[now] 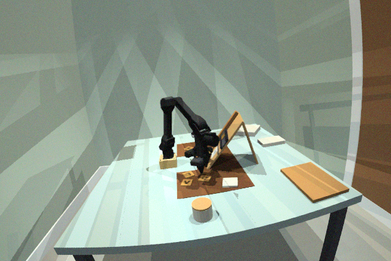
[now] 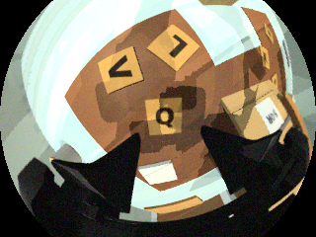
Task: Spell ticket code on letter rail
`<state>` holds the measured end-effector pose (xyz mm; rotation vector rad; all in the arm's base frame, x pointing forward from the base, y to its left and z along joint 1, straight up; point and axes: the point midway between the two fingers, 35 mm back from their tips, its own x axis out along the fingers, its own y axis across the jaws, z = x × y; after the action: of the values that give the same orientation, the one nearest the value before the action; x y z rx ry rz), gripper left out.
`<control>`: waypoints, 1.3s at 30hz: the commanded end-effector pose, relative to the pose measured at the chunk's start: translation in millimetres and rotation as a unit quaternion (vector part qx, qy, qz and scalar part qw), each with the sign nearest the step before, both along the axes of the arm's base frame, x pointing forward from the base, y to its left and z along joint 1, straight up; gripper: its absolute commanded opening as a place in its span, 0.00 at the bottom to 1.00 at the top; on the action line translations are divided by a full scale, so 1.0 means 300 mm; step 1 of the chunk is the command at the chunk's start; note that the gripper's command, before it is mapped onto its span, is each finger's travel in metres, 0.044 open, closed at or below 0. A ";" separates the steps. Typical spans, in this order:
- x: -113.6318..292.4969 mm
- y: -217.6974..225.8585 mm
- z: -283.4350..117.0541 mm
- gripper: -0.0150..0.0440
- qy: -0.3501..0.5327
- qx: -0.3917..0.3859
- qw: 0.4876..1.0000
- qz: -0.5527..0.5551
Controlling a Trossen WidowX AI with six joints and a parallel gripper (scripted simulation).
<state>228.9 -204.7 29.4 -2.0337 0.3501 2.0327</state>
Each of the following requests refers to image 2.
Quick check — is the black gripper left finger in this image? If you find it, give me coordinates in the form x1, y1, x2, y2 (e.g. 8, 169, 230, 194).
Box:
50, 133, 141, 213

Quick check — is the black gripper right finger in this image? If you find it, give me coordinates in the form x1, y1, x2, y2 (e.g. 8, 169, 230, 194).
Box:
200, 125, 281, 195

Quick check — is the grey cylinder with tan lid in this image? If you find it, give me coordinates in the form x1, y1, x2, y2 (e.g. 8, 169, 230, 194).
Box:
50, 143, 82, 163

